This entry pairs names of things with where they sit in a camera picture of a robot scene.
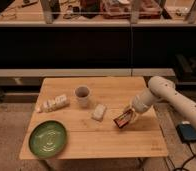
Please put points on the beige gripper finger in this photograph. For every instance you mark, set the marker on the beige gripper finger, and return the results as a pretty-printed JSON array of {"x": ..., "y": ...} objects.
[
  {"x": 134, "y": 117},
  {"x": 127, "y": 108}
]

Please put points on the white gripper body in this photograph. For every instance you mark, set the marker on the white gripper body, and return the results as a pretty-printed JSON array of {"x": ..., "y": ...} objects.
[{"x": 139, "y": 106}]

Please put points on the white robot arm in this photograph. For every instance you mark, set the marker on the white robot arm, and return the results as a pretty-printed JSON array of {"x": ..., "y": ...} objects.
[{"x": 160, "y": 88}]

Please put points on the white sponge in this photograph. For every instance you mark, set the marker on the white sponge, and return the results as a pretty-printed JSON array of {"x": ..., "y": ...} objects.
[{"x": 98, "y": 113}]

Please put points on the wooden table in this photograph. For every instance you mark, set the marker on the wooden table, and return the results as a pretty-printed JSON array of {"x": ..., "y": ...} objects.
[{"x": 91, "y": 139}]

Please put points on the green plate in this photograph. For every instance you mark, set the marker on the green plate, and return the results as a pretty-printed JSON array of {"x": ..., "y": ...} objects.
[{"x": 48, "y": 139}]

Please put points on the white plastic bottle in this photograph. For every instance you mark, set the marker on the white plastic bottle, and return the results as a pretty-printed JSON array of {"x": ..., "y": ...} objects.
[{"x": 53, "y": 104}]

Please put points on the wooden bench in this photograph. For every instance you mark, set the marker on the wooden bench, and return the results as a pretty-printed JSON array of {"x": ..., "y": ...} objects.
[{"x": 34, "y": 77}]

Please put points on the cluttered background shelf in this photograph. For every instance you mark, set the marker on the cluttered background shelf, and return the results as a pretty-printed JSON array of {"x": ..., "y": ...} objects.
[{"x": 98, "y": 13}]

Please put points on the white cup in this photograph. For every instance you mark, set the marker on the white cup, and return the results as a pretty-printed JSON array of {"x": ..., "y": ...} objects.
[{"x": 82, "y": 94}]

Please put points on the black and orange eraser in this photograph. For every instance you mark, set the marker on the black and orange eraser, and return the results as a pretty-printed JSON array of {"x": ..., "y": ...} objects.
[{"x": 123, "y": 119}]

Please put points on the black foot pedal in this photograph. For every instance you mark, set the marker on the black foot pedal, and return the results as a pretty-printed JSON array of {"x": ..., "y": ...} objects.
[{"x": 186, "y": 132}]

